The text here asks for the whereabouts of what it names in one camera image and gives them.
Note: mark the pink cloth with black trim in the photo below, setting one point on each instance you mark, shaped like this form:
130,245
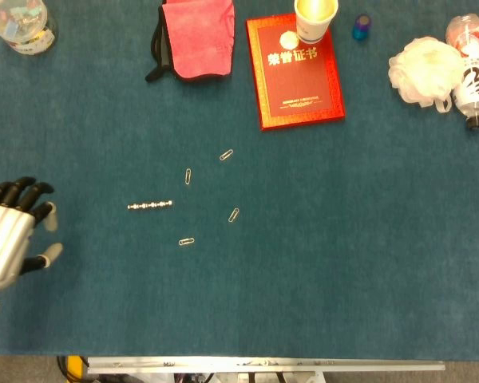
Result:
199,38

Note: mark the clear plastic drink bottle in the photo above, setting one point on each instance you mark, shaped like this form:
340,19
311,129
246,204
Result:
475,80

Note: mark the yellow plastic part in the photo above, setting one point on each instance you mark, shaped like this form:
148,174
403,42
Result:
76,365

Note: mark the aluminium rail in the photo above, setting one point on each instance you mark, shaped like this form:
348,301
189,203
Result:
263,364

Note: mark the silver paper clip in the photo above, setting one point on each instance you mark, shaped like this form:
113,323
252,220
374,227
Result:
226,155
188,176
233,215
186,242

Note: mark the clear plastic jar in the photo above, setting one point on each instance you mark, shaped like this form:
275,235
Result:
22,26

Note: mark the white mesh bath pouf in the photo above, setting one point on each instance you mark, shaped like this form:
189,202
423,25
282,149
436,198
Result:
421,69

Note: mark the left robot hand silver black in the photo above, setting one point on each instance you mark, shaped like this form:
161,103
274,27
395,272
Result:
6,235

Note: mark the white paper cup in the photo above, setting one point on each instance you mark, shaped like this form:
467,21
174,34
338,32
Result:
313,22

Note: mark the red certificate book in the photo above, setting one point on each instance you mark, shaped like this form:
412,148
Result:
297,85

